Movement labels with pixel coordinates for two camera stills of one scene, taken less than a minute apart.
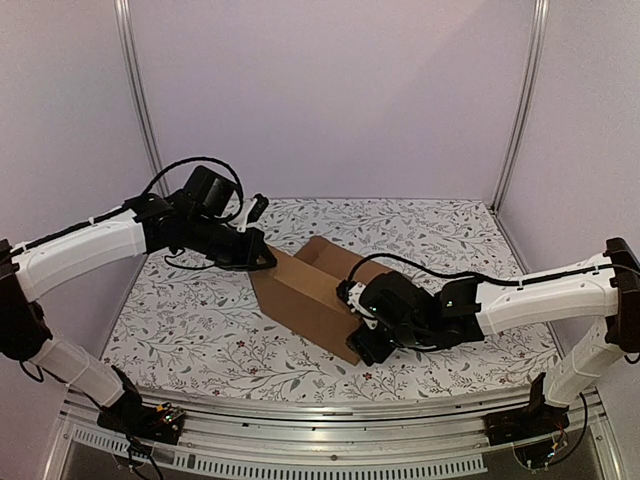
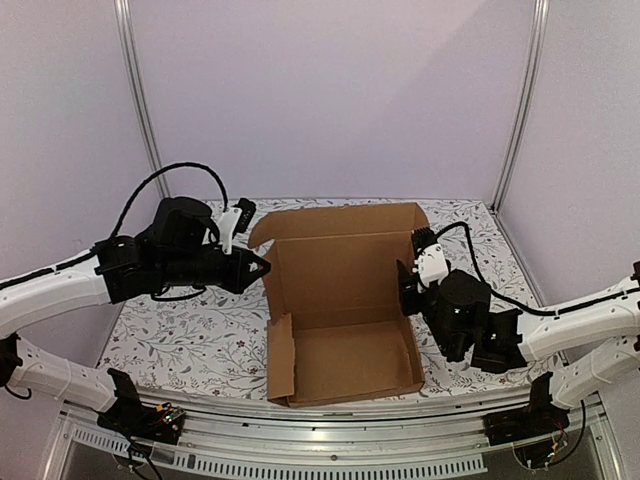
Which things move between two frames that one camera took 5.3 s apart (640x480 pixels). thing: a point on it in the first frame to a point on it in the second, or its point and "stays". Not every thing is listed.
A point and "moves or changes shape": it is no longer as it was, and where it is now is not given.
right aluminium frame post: [536, 65] stays
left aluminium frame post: [135, 88] stays
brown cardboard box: [300, 294] moves or changes shape
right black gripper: [364, 340] to [410, 295]
